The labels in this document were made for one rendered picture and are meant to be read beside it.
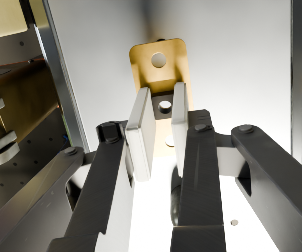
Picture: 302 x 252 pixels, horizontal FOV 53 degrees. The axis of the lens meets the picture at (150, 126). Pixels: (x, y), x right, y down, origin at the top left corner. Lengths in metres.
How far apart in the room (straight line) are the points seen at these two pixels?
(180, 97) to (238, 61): 0.11
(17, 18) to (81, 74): 0.07
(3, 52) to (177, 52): 0.49
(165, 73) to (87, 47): 0.09
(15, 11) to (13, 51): 0.37
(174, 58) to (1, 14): 0.13
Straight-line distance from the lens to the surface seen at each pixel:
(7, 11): 0.26
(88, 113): 0.29
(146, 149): 0.15
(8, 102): 0.28
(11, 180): 0.77
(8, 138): 0.27
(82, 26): 0.27
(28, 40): 0.63
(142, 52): 0.21
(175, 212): 0.29
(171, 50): 0.20
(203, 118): 0.16
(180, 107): 0.16
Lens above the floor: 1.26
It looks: 67 degrees down
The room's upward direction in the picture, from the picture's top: 169 degrees counter-clockwise
